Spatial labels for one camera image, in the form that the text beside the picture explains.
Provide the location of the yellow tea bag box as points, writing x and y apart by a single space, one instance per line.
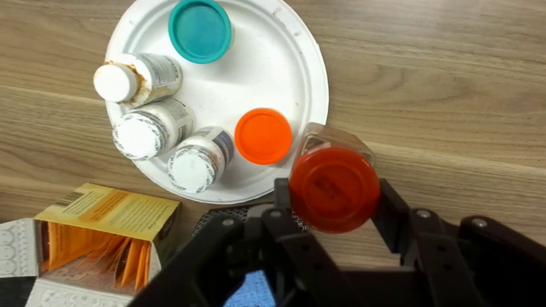
102 226

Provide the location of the white paper plate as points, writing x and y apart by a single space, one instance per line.
249 78

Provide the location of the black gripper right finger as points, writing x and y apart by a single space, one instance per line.
453 255

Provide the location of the pill bottle grey label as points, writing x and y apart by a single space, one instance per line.
198 158

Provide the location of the orange lid spice jar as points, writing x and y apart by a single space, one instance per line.
334 187

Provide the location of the blue sponge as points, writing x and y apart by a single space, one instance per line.
252 290

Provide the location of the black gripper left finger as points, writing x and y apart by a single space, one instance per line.
227 249

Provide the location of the pill bottle blue label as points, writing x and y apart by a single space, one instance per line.
150 127

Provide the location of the orange lid dough tub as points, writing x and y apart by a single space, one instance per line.
262 136

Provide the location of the teal lid dough tub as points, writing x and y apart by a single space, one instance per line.
198 30

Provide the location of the pill bottle green label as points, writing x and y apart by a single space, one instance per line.
138 78

